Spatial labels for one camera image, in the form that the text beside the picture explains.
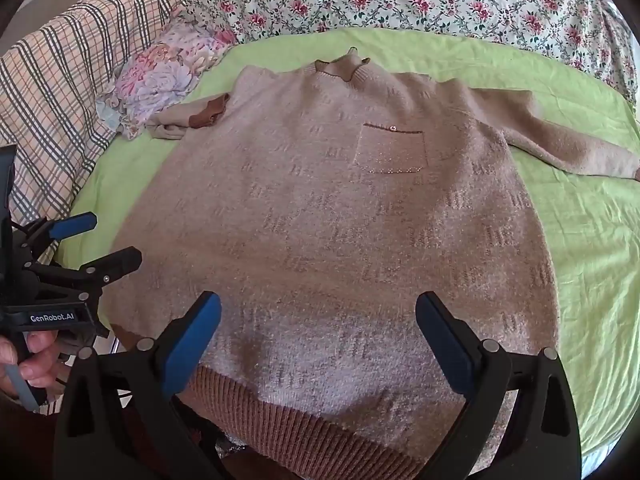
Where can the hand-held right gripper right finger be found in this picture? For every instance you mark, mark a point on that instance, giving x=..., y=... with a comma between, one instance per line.
x=447, y=340

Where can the person's left hand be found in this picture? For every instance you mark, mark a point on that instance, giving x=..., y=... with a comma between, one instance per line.
x=37, y=360

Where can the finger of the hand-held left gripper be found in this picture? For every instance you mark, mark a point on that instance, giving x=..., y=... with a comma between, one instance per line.
x=75, y=225
x=112, y=262

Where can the floral quilt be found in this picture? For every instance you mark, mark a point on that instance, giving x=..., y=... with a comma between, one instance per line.
x=425, y=0

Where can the green bed sheet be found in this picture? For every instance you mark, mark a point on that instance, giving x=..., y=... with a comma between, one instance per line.
x=590, y=240

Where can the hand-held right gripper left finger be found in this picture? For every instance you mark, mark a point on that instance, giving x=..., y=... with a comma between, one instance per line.
x=192, y=340

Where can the plaid blanket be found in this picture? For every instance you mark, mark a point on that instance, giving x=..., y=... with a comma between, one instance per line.
x=65, y=90

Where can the beige knit sweater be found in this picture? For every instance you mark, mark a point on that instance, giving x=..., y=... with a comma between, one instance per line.
x=330, y=240

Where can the pastel floral pillow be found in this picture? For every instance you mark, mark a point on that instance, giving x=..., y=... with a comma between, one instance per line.
x=160, y=80

